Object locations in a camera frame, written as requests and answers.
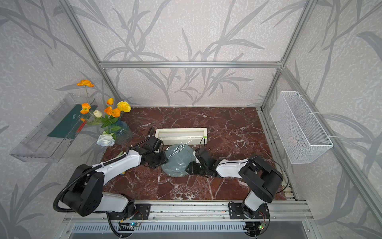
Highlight grey-green round plate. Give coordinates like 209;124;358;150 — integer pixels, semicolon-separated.
161;144;198;178

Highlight white plastic wrap dispenser box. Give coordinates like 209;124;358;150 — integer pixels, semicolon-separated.
155;127;208;145

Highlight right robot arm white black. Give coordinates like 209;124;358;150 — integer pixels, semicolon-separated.
186;148;284;213

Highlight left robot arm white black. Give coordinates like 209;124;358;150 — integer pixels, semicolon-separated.
53;136;168;217

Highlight flower bouquet in glass vase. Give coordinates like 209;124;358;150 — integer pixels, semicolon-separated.
80;98;133;147

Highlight left green circuit board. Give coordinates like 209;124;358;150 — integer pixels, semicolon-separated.
118;221;141;230

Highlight red pen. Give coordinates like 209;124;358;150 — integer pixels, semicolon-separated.
76;118;87;133

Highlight right small circuit board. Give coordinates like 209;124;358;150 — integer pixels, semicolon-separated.
258;223;267;231

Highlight dark green notebook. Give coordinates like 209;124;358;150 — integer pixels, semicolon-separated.
48;104;91;139

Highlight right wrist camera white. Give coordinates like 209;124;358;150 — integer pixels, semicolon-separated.
194;150;201;164

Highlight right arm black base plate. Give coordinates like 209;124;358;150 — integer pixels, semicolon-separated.
228;202;270;221

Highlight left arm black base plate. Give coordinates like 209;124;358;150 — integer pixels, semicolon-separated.
109;203;151;221

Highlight white wire mesh basket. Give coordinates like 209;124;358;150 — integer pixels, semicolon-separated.
270;91;333;164

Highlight clear acrylic wall shelf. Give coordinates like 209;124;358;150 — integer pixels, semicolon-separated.
10;94;97;163

